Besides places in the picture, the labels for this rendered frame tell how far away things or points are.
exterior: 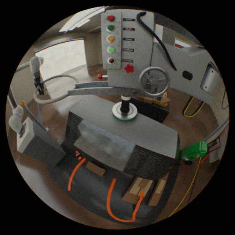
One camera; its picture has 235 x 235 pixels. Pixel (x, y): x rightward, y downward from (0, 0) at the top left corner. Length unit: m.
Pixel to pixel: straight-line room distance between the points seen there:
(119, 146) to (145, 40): 0.63
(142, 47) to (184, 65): 0.22
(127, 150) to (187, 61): 0.66
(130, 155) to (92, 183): 0.99
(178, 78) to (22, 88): 7.33
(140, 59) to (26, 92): 7.10
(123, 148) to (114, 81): 0.44
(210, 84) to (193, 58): 0.28
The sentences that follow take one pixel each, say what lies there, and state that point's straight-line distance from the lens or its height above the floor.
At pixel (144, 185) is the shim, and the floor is 0.21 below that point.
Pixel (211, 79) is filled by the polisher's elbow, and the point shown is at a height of 1.38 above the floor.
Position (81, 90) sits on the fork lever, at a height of 1.10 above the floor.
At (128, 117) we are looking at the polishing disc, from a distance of 0.58.
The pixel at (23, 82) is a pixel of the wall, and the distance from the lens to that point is 7.10.
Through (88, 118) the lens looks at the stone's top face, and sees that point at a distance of 0.68.
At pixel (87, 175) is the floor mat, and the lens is 1.42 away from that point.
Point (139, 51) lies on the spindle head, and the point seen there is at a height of 1.34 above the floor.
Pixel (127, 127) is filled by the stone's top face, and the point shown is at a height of 0.85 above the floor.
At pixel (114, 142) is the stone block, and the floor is 0.81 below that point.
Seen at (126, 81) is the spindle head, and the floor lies 1.19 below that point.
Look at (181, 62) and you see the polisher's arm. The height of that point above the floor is 1.35.
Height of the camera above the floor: 1.34
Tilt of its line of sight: 50 degrees down
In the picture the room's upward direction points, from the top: straight up
